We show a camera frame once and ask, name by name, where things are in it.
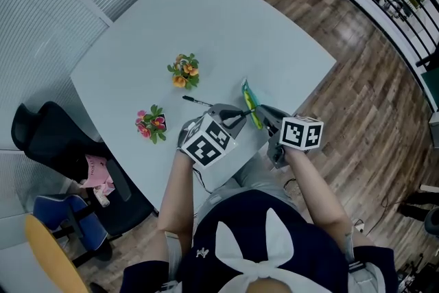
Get pink flower pot plant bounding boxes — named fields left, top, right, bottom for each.
left=135, top=104, right=168, bottom=145

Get black stool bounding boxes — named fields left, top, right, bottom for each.
left=399, top=191, right=439, bottom=236

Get pink paper bag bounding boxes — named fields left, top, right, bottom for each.
left=80, top=154, right=116, bottom=189

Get black pen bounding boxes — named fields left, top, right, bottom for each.
left=182, top=95, right=215, bottom=106
left=219, top=108, right=257, bottom=119

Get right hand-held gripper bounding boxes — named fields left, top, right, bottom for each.
left=256, top=106, right=324, bottom=171

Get grey shoulder strap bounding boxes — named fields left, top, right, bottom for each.
left=344, top=229, right=378, bottom=293
left=164, top=233, right=182, bottom=285

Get person's navy cap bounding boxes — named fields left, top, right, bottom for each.
left=178, top=189, right=349, bottom=293

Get black office chair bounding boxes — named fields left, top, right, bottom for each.
left=10, top=101, right=155, bottom=237

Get orange flower pot plant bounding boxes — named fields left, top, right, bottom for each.
left=167, top=53, right=200, bottom=90

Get white box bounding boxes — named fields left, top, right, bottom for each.
left=428, top=111, right=439, bottom=148

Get mint green pencil pouch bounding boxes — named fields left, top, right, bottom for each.
left=239, top=78, right=275, bottom=130

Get green panel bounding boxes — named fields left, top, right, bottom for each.
left=420, top=68, right=439, bottom=113

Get person's grey trousers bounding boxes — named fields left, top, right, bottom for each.
left=197, top=150, right=302, bottom=217

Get yellow round table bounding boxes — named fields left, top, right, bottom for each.
left=24, top=214, right=90, bottom=293

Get blue chair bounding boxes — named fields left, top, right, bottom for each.
left=33, top=194, right=114, bottom=267

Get black cable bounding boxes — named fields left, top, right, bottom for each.
left=191, top=167, right=213, bottom=195

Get person's left forearm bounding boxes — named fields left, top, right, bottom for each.
left=156, top=149, right=196, bottom=241

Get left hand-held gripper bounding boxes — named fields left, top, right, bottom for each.
left=180, top=104, right=248, bottom=169

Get person's left hand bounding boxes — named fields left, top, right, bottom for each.
left=176, top=128, right=189, bottom=152

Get person's right forearm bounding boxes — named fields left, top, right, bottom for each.
left=284, top=147, right=354, bottom=241

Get white bow headband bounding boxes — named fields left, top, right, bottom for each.
left=215, top=207, right=344, bottom=293

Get small printed packet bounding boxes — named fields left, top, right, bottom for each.
left=94, top=187, right=111, bottom=209

